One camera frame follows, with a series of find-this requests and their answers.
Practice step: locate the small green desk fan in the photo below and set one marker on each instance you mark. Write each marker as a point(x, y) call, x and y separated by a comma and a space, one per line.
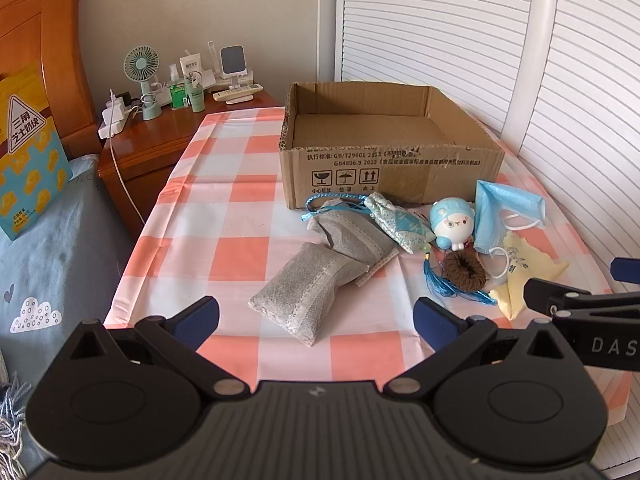
point(140, 65)

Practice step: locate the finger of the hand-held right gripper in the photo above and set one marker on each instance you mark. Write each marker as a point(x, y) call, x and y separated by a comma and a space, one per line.
point(627, 268)
point(555, 296)

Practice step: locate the brown cardboard box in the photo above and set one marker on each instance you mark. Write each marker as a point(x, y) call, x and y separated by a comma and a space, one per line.
point(400, 175)

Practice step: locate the patterned sachet with blue tassel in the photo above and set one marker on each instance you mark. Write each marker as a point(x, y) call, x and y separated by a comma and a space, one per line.
point(400, 225)

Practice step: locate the yellow and blue snack bag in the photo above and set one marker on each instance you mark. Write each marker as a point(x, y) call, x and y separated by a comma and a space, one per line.
point(30, 160)

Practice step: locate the blue patterned bedding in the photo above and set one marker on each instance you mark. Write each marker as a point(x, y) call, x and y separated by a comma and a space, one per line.
point(65, 250)

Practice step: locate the pink and white checkered tablecloth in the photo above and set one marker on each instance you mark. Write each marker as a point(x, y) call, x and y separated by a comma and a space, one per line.
point(240, 200)

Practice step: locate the green sanitizer bottle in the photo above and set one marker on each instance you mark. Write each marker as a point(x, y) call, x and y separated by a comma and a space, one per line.
point(177, 97)

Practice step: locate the white phone stand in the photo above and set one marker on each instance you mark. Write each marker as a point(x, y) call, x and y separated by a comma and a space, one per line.
point(232, 62)

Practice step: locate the blue and white plush toy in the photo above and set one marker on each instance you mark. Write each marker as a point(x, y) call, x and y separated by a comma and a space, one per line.
point(452, 225)

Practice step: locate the blue face mask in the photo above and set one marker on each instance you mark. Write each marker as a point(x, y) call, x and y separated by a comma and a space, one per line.
point(492, 215)

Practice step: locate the brown hair scrunchie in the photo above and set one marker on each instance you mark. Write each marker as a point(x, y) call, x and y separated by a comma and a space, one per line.
point(474, 280)

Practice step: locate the white tube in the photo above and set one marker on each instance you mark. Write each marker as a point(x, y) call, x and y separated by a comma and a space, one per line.
point(191, 65)

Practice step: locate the white power strip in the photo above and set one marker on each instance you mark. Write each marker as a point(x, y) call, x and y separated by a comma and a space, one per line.
point(112, 120)

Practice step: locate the wooden nightstand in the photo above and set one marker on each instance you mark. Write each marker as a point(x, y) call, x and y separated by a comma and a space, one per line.
point(155, 135)

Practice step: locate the grey fabric sachet bag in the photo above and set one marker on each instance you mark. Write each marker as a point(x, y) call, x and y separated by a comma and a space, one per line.
point(300, 290)
point(350, 232)

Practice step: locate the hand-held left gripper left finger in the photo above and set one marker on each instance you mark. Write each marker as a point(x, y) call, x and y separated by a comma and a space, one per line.
point(197, 322)

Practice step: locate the white louvered closet door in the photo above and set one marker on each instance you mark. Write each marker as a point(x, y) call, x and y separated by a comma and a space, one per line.
point(430, 20)
point(590, 110)

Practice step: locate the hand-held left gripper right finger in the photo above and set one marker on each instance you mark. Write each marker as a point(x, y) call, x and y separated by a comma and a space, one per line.
point(434, 326)

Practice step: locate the grey fringed blanket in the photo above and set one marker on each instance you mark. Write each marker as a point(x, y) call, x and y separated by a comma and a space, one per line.
point(10, 410)

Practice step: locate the black charger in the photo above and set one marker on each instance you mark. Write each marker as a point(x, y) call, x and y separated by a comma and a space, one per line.
point(127, 98)

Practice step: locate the pale green bottle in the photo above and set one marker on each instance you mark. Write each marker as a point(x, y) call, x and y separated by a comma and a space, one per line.
point(196, 97)

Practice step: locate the wooden bed headboard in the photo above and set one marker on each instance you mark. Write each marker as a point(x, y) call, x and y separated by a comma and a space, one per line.
point(45, 35)

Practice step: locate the yellow cloth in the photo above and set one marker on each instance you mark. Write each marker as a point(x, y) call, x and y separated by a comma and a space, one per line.
point(525, 265)

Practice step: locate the white remote control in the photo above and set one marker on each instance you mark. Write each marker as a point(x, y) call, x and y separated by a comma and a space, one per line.
point(237, 92)

